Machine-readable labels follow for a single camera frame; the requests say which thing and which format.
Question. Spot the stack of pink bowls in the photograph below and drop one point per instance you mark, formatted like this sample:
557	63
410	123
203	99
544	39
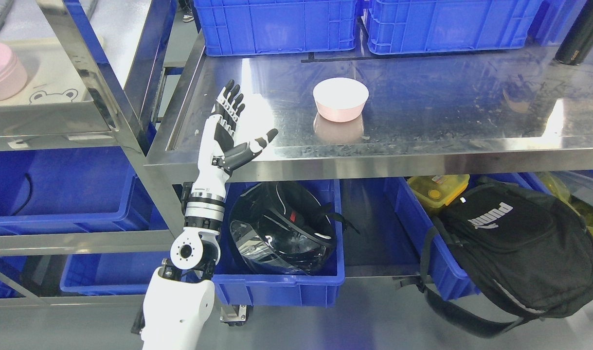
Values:
13	75

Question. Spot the blue bin under backpack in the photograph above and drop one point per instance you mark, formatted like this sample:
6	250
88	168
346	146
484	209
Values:
450	279

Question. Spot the yellow lidded container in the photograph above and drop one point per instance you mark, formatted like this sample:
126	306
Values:
435	192

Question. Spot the black motorcycle helmet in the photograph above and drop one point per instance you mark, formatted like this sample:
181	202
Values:
281	228

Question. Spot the blue bin holding helmet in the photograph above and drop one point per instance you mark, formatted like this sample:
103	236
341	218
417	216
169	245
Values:
237	284

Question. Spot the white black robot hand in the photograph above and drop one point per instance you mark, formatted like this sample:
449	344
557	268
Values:
219	156

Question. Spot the pink ikea bowl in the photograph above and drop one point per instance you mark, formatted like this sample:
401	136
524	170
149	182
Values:
340	99

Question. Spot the cream bear tray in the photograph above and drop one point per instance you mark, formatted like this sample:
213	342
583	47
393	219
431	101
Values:
51	77

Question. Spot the blue crate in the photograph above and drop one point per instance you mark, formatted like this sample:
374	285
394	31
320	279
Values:
447	26
261	27

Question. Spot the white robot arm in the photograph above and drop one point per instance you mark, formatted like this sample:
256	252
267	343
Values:
181	295

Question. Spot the blue crate top left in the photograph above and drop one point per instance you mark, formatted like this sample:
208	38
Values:
261	27

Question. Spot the steel work table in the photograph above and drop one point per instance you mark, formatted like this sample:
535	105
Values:
490	112

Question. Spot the blue crate top right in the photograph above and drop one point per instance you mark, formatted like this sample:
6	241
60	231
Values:
447	26

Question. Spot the black puma backpack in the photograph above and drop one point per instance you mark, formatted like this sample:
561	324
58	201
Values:
527	251

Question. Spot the blue bin under shelf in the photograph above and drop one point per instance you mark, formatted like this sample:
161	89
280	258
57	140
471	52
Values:
71	191

